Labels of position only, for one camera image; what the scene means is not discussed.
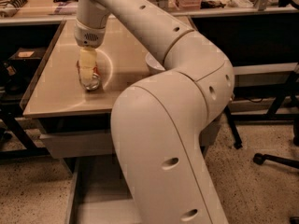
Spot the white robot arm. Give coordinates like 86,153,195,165
78,0,235,224

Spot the closed top drawer front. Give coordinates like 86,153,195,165
40,130,114,159

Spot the white ceramic bowl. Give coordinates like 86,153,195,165
145,52,165,75

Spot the red coke can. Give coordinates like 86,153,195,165
77,62,102,91

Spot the open middle drawer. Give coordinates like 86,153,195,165
64,155,142,224

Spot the black office chair base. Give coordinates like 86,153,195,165
253,153,299,169

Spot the black box with label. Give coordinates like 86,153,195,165
9,47,47,61

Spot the grey drawer cabinet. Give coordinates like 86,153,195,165
20,16,235,224

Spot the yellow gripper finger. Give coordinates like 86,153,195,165
78,47,96,70

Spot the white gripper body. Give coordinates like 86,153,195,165
74,20,106,49

